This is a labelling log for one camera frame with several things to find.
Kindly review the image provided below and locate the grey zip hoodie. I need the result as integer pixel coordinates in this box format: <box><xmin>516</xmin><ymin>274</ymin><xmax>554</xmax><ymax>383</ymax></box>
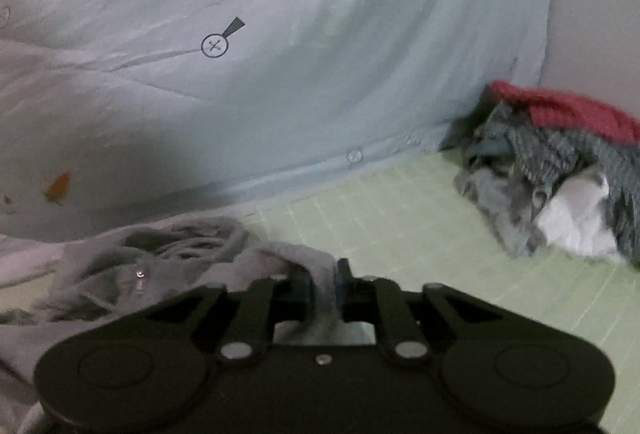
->
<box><xmin>1</xmin><ymin>217</ymin><xmax>371</xmax><ymax>433</ymax></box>

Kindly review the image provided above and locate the green grid-pattern mat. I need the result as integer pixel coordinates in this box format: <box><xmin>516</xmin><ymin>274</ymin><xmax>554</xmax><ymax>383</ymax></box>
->
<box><xmin>226</xmin><ymin>151</ymin><xmax>639</xmax><ymax>433</ymax></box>

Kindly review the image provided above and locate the small grey garment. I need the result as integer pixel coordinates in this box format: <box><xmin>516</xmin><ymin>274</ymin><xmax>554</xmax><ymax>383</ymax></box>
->
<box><xmin>454</xmin><ymin>166</ymin><xmax>551</xmax><ymax>258</ymax></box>

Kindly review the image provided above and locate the blue plaid shirt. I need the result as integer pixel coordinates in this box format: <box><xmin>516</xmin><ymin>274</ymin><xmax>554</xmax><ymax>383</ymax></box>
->
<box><xmin>463</xmin><ymin>102</ymin><xmax>639</xmax><ymax>267</ymax></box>

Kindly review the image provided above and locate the white garment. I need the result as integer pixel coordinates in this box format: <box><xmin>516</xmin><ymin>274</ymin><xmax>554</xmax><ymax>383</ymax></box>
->
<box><xmin>535</xmin><ymin>164</ymin><xmax>625</xmax><ymax>263</ymax></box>

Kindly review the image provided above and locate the red knitted garment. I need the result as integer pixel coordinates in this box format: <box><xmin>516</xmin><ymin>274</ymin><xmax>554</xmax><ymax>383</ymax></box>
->
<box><xmin>488</xmin><ymin>81</ymin><xmax>639</xmax><ymax>145</ymax></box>

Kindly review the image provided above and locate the light blue carrot-print sheet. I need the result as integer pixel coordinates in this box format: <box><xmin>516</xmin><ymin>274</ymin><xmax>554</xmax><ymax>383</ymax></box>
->
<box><xmin>0</xmin><ymin>0</ymin><xmax>554</xmax><ymax>288</ymax></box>

